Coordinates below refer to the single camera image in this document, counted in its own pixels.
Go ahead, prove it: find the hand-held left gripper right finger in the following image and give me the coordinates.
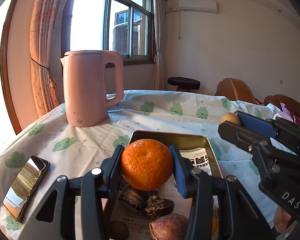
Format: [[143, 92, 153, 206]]
[[169, 144, 275, 240]]

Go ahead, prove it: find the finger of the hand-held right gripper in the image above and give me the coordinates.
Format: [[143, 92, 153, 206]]
[[236, 110, 300, 159], [218, 121, 300, 178]]

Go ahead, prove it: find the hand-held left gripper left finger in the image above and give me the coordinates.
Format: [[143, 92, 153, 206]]
[[19, 144, 125, 240]]

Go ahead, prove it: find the small yellow round fruit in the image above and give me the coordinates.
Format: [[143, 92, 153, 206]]
[[219, 113, 241, 127]]

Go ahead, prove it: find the rough-skinned mandarin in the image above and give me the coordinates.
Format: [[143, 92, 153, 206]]
[[121, 139, 174, 191]]

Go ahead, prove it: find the striped dark stuffed date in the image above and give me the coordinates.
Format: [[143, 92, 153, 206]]
[[118, 186, 149, 212]]

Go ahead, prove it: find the pink metal tin box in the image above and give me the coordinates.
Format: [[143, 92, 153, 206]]
[[102, 130, 224, 240]]

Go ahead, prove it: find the glossy dark stuffed date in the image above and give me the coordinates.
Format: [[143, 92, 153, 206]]
[[142, 195, 175, 218]]

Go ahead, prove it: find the purple passion fruit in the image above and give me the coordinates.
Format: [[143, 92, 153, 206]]
[[149, 214, 190, 240]]

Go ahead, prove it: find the brown cut kiwi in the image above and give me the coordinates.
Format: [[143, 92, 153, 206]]
[[109, 220, 130, 240]]

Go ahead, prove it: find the person's right hand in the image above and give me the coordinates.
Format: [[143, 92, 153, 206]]
[[274, 206, 294, 233]]

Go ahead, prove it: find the brown leather sofa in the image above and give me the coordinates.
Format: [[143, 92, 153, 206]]
[[264, 94, 300, 123]]

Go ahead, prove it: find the brown leather armchair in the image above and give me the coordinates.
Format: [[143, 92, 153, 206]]
[[215, 78, 257, 104]]

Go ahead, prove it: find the white tablecloth green print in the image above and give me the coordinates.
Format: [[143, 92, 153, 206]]
[[0, 89, 300, 240]]

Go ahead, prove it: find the black round stool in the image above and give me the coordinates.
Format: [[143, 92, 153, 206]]
[[167, 77, 200, 92]]

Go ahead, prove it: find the pink electric kettle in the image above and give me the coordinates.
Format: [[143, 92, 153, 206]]
[[60, 50, 124, 127]]

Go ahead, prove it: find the black smartphone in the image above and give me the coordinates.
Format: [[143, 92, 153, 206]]
[[3, 155, 51, 222]]

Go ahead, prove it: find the beige patterned curtain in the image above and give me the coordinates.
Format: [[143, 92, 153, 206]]
[[30, 0, 77, 118], [152, 0, 168, 90]]

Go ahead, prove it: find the white air conditioner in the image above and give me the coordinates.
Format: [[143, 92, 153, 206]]
[[178, 0, 217, 13]]

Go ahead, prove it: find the sliding glass window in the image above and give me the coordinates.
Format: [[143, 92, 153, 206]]
[[62, 0, 154, 67]]

